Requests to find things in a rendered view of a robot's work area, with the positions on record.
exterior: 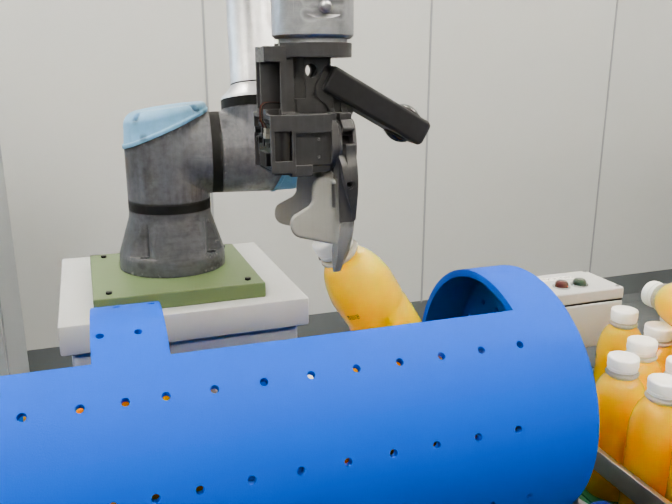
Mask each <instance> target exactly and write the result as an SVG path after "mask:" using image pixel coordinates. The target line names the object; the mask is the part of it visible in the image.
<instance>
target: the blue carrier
mask: <svg viewBox="0 0 672 504"><path fill-rule="evenodd" d="M90 351H91V365H83V366H75V367H67V368H60V369H52V370H44V371H36V372H29V373H21V374H13V375H5V376H0V504H110V503H112V502H115V503H117V504H572V503H573V502H574V501H575V500H576V499H577V498H578V497H579V496H580V495H581V493H582V492H583V491H584V489H585V487H586V486H587V484H588V482H589V479H590V477H591V474H592V472H593V468H594V465H595V461H596V456H597V451H598V443H599V405H598V397H597V390H596V384H595V379H594V375H593V371H592V367H591V363H590V360H589V357H588V354H587V351H586V348H585V345H584V343H583V340H582V338H581V336H580V333H579V331H578V329H577V327H576V325H575V323H574V321H573V319H572V318H571V316H570V314H569V312H568V311H567V309H566V308H565V306H564V305H563V303H562V302H561V301H560V299H559V298H558V297H557V296H556V294H555V293H554V292H553V291H552V290H551V289H550V288H549V287H548V286H547V285H546V284H545V283H544V282H543V281H542V280H541V279H539V278H538V277H537V276H535V275H534V274H532V273H530V272H529V271H527V270H524V269H522V268H519V267H516V266H510V265H498V266H489V267H479V268H470V269H460V270H454V271H452V272H449V273H448V274H446V275H445V276H443V277H442V278H441V279H440V280H439V281H438V283H437V284H436V285H435V287H434V289H433V290H432V292H431V294H430V296H429V299H428V301H427V304H426V307H425V311H424V315H423V320H422V322H418V323H410V324H402V325H395V326H387V327H379V328H371V329H364V330H356V331H348V332H340V333H332V334H325V335H317V336H309V337H301V338H293V339H286V340H278V341H270V342H262V343H254V344H247V345H239V346H231V347H223V348H215V349H208V350H200V351H192V352H184V353H177V354H171V353H170V347H169V341H168V335H167V329H166V324H165V319H164V315H163V311H162V307H161V305H160V302H159V301H154V302H145V303H135V304H126V305H116V306H107V307H97V308H91V309H90ZM438 356H440V357H441V358H442V360H441V359H439V358H438ZM396 362H399V363H400V364H401V366H399V365H397V363H396ZM353 368H356V369H357V370H358V372H354V371H353ZM307 375H312V376H313V379H309V378H308V376H307ZM212 389H217V390H218V392H217V393H212V392H211V390H212ZM164 396H169V397H170V399H169V400H167V401H165V400H163V397H164ZM126 401H127V402H129V405H128V406H126V407H124V406H122V405H121V404H122V403H123V402H126ZM79 408H83V409H84V411H83V412H82V413H76V410H77V409H79ZM23 416H25V417H26V420H25V421H24V422H23ZM516 427H517V429H516V430H515V428H516ZM476 434H478V436H477V438H475V435H476ZM434 442H437V444H436V445H435V446H433V445H434ZM393 449H394V452H393V454H391V455H390V451H391V450H393ZM347 458H349V461H348V462H347V463H344V462H345V460H346V459H347ZM198 486H203V489H202V490H201V491H196V488H197V487H198ZM154 494H158V495H159V498H158V499H152V496H153V495H154Z"/></svg>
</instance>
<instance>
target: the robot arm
mask: <svg viewBox="0 0 672 504"><path fill-rule="evenodd" d="M226 14H227V33H228V51H229V69H230V88H229V90H228V91H227V92H226V93H225V94H224V95H223V96H222V98H221V111H212V112H208V107H207V106H206V103H205V102H203V101H193V102H182V103H174V104H167V105H160V106H154V107H149V108H144V109H139V110H135V111H132V112H130V113H129V114H128V115H127V116H126V117H125V119H124V121H123V144H122V149H124V156H125V169H126V182H127V195H128V208H129V218H128V222H127V226H126V229H125V233H124V237H123V241H122V245H121V249H120V267H121V270H122V271H124V272H125V273H127V274H130V275H134V276H139V277H146V278H179V277H188V276H194V275H199V274H204V273H207V272H210V271H213V270H216V269H218V268H220V267H221V266H222V265H223V264H224V263H225V249H224V245H223V242H222V239H221V237H220V234H219V232H218V229H217V226H216V224H215V221H214V218H213V216H212V213H211V203H210V193H216V192H244V191H271V192H275V191H276V190H283V189H294V188H296V192H295V194H294V195H293V196H292V197H290V198H288V199H286V200H284V201H283V202H281V203H279V204H278V205H277V206H276V208H275V218H276V220H277V221H278V222H279V223H281V224H284V225H289V226H290V227H291V231H292V233H293V234H294V235H295V236H296V237H299V238H303V239H308V240H314V241H319V242H324V243H329V244H333V245H332V264H333V272H339V271H341V269H342V266H343V264H344V262H345V260H346V258H347V255H348V253H349V250H350V245H351V241H352V237H353V231H354V221H355V220H356V212H357V200H358V165H357V157H356V156H357V137H356V127H355V123H354V120H353V119H351V116H352V114H353V112H355V113H356V114H358V115H360V116H362V117H363V118H365V119H367V120H369V121H370V122H372V123H374V124H375V125H377V126H379V127H381V128H382V129H384V131H385V133H386V135H387V136H388V137H389V138H390V139H392V140H394V141H396V142H406V141H408V142H411V143H414V144H417V145H419V144H421V143H422V142H423V140H424V138H425V136H426V135H427V133H428V131H429V129H430V123H429V122H428V121H427V120H425V119H423V118H422V117H420V115H419V114H418V112H417V111H416V110H415V109H414V108H413V107H411V106H410V105H407V104H398V103H397V102H395V101H393V100H392V99H390V98H388V97H387V96H385V95H384V94H382V93H380V92H379V91H377V90H375V89H374V88H372V87H370V86H369V85H367V84H365V83H364V82H362V81H360V80H359V79H357V78H355V77H354V76H352V75H350V74H349V73H347V72H345V71H344V70H342V69H340V68H339V67H337V66H331V58H349V57H352V43H348V42H347V39H351V38H352V37H353V36H354V0H226ZM307 65H308V66H309V68H310V73H309V75H308V76H307V74H306V71H305V69H306V66H307Z"/></svg>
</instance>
